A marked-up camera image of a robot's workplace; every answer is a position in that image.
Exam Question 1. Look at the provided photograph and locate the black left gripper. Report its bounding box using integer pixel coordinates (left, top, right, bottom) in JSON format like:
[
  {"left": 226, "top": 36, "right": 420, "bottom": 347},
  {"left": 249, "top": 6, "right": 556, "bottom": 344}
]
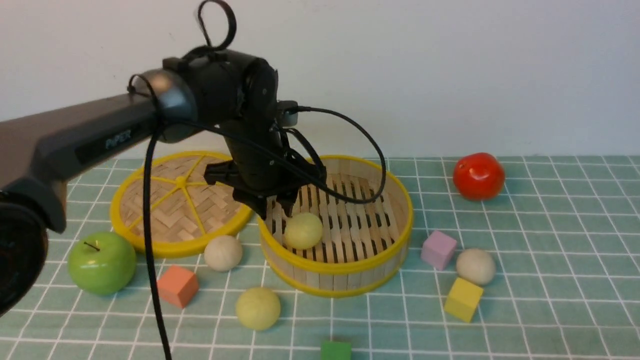
[{"left": 203, "top": 125, "right": 327, "bottom": 220}]

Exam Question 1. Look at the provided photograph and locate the woven bamboo steamer lid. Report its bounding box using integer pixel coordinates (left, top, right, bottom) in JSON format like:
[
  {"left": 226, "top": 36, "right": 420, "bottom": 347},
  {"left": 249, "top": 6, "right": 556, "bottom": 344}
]
[{"left": 110, "top": 151, "right": 253, "bottom": 258}]

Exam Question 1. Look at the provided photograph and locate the green checked tablecloth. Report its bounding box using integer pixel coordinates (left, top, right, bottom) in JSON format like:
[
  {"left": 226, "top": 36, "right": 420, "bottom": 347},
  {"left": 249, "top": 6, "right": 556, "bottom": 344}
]
[{"left": 0, "top": 156, "right": 640, "bottom": 360}]

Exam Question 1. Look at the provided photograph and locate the yellow bun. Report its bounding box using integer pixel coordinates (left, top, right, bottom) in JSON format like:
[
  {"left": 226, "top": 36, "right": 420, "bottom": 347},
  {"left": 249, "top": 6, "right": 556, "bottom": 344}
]
[
  {"left": 283, "top": 212, "right": 323, "bottom": 249},
  {"left": 235, "top": 287, "right": 282, "bottom": 332}
]

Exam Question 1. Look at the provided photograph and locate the yellow cube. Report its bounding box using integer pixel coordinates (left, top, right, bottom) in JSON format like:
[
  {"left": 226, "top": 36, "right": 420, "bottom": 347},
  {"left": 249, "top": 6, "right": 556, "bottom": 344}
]
[{"left": 444, "top": 276, "right": 484, "bottom": 323}]

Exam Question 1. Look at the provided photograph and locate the pink cube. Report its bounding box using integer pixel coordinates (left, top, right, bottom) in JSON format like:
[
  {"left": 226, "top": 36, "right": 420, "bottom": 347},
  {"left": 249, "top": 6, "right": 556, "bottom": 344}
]
[{"left": 420, "top": 230, "right": 458, "bottom": 271}]

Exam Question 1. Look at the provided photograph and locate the red tomato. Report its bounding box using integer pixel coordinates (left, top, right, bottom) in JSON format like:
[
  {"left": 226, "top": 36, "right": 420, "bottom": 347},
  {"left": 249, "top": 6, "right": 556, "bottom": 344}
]
[{"left": 452, "top": 152, "right": 506, "bottom": 201}]

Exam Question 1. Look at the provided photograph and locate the green apple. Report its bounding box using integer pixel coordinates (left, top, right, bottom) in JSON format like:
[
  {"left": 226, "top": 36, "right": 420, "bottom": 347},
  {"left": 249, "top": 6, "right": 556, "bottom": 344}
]
[{"left": 67, "top": 231, "right": 137, "bottom": 296}]

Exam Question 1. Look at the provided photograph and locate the orange cube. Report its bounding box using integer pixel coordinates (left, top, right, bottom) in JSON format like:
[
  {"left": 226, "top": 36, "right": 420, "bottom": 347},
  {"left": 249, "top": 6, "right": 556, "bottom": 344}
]
[{"left": 157, "top": 265, "right": 200, "bottom": 309}]

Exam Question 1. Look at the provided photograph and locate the green cube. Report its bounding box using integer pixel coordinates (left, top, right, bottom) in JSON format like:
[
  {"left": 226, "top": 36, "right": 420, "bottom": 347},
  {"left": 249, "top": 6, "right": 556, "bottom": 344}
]
[{"left": 320, "top": 341, "right": 352, "bottom": 360}]

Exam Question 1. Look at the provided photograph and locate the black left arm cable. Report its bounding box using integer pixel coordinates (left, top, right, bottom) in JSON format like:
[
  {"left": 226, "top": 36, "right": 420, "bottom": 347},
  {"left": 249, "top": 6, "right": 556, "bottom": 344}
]
[{"left": 127, "top": 0, "right": 388, "bottom": 360}]

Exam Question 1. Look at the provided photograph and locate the white bun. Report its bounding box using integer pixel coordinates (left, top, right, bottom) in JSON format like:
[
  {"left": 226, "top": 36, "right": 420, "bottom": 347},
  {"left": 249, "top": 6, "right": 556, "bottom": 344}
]
[
  {"left": 455, "top": 248, "right": 498, "bottom": 287},
  {"left": 203, "top": 235, "right": 243, "bottom": 272}
]

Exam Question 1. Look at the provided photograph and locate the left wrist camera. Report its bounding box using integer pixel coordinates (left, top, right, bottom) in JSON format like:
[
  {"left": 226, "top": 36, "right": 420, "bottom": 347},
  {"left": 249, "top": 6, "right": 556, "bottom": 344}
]
[{"left": 275, "top": 100, "right": 298, "bottom": 128}]

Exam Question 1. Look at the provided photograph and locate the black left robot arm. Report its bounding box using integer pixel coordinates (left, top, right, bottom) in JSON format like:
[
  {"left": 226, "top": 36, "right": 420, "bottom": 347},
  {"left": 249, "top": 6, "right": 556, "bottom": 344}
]
[{"left": 0, "top": 47, "right": 327, "bottom": 313}]

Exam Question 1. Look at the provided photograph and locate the bamboo steamer tray yellow rim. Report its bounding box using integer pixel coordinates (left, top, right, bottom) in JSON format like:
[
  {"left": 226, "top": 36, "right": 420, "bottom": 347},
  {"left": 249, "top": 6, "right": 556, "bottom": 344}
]
[{"left": 259, "top": 172, "right": 414, "bottom": 297}]

